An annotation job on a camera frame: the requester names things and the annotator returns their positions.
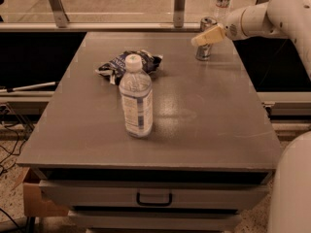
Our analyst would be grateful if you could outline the brown cardboard box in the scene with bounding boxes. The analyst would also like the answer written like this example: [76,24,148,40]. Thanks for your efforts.
[14,168,68,217]

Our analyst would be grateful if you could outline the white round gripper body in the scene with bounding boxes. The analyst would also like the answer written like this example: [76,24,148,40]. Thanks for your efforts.
[225,6,269,41]

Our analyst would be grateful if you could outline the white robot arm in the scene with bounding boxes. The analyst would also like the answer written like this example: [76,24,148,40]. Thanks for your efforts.
[191,0,311,78]

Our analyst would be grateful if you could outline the clear water bottle on floor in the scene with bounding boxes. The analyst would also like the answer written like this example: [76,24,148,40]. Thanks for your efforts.
[214,0,231,19]

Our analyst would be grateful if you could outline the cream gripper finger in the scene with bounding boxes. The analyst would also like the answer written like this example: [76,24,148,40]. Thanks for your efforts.
[191,24,225,47]

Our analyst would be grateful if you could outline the left metal railing post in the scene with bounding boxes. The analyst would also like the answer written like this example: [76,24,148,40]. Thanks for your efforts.
[49,0,69,28]

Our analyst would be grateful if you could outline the black cables on floor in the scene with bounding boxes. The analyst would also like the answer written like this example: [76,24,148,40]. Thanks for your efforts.
[0,102,36,177]

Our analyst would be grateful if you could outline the white pole on left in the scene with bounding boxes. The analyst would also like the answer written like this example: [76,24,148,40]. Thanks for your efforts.
[0,82,59,93]

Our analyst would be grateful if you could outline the silver redbull can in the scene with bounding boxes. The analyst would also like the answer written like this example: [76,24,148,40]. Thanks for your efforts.
[195,17,217,61]

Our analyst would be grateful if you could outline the crumpled blue chip bag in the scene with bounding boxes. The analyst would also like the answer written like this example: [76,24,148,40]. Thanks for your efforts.
[95,50,162,85]

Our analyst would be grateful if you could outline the clear blue-label plastic bottle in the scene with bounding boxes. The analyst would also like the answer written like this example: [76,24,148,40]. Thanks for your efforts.
[119,54,153,138]

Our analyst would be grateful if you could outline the black drawer handle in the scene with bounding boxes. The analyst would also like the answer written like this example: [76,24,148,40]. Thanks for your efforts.
[136,192,173,207]

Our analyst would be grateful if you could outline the middle metal railing post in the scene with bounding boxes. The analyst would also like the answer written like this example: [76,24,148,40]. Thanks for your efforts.
[173,0,186,28]

